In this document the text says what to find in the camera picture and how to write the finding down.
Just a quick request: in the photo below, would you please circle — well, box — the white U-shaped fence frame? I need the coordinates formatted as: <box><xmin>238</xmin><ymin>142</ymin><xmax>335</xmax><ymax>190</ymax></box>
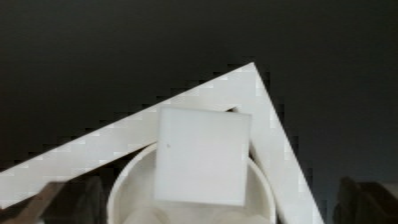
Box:
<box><xmin>0</xmin><ymin>64</ymin><xmax>325</xmax><ymax>224</ymax></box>

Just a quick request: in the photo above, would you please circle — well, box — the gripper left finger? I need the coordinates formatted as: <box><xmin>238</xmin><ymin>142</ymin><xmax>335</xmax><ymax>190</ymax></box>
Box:
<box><xmin>10</xmin><ymin>177</ymin><xmax>106</xmax><ymax>224</ymax></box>

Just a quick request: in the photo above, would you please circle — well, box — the white stool leg with tag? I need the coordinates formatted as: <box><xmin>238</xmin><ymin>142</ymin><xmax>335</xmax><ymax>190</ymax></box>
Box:
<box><xmin>154</xmin><ymin>107</ymin><xmax>250</xmax><ymax>206</ymax></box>

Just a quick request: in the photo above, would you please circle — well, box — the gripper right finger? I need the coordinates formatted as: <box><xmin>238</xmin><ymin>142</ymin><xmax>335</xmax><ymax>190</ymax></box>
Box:
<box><xmin>332</xmin><ymin>177</ymin><xmax>398</xmax><ymax>224</ymax></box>

